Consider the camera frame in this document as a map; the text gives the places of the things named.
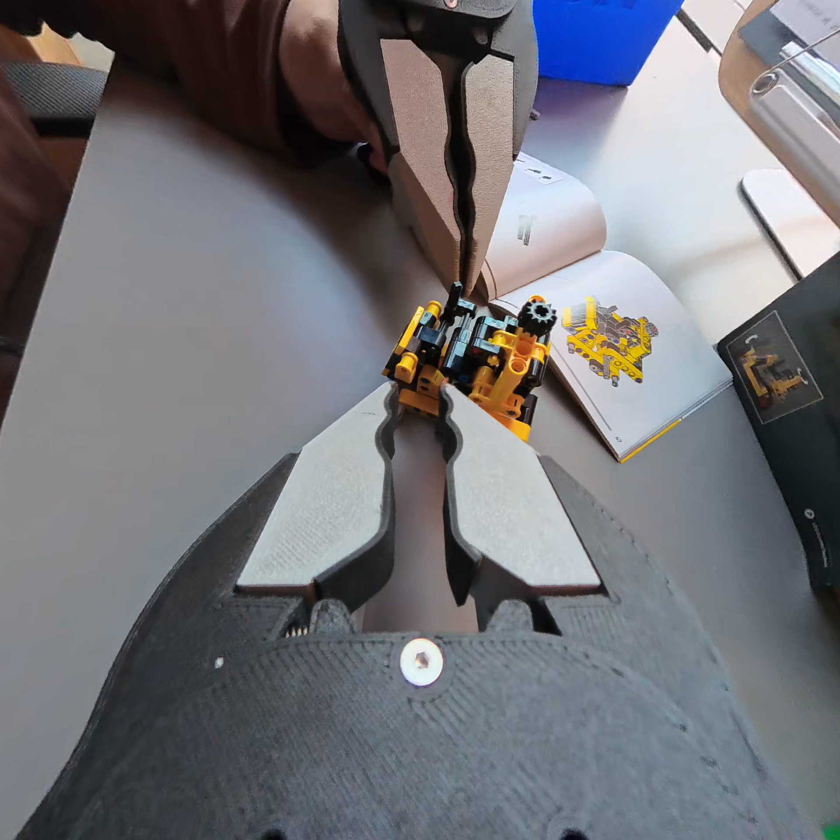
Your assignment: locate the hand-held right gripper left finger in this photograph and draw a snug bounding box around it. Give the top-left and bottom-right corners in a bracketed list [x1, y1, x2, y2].
[236, 382, 398, 614]

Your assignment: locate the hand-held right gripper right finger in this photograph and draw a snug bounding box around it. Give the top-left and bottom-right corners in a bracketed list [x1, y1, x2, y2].
[438, 384, 603, 606]

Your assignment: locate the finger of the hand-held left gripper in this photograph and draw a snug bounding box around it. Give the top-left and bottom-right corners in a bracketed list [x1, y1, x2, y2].
[461, 56, 516, 284]
[379, 38, 468, 291]

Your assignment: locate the yellow and black lego model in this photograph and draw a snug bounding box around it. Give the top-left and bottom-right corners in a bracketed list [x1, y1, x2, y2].
[382, 294, 559, 444]

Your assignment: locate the person's left forearm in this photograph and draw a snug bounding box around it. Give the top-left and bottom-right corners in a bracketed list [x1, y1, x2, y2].
[0, 0, 303, 165]

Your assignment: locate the black lego box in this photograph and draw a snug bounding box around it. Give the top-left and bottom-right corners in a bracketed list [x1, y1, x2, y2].
[717, 252, 840, 592]

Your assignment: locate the person's left hand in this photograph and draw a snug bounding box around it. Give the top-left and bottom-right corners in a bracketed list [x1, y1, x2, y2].
[281, 0, 396, 178]

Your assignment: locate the blue plastic bin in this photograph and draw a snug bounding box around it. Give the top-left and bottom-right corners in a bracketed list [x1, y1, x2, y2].
[530, 0, 686, 88]

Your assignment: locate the open instruction booklet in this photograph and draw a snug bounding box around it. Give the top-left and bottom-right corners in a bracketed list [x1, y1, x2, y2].
[476, 152, 735, 463]

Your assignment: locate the silver metal bar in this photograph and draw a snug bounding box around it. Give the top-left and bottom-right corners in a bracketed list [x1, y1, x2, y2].
[748, 69, 840, 191]

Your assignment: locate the white stand base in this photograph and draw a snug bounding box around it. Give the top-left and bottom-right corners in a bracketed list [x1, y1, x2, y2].
[740, 169, 840, 280]

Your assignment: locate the thin white cable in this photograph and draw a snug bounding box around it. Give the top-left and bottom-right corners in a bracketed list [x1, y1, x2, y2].
[764, 26, 840, 80]

